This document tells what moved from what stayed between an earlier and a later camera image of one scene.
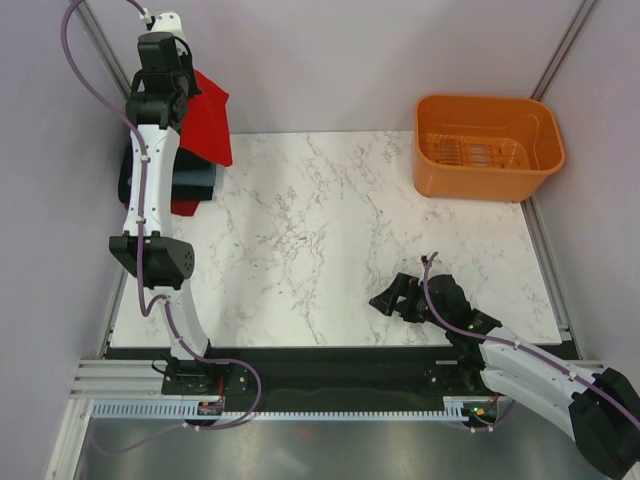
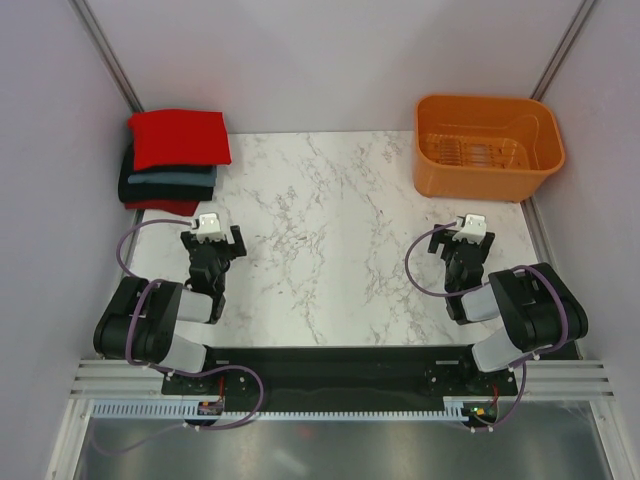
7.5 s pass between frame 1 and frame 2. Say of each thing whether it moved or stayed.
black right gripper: moved
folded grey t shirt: stayed
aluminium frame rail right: stayed
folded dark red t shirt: stayed
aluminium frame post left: stayed
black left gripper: moved
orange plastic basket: stayed
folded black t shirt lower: stayed
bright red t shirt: moved
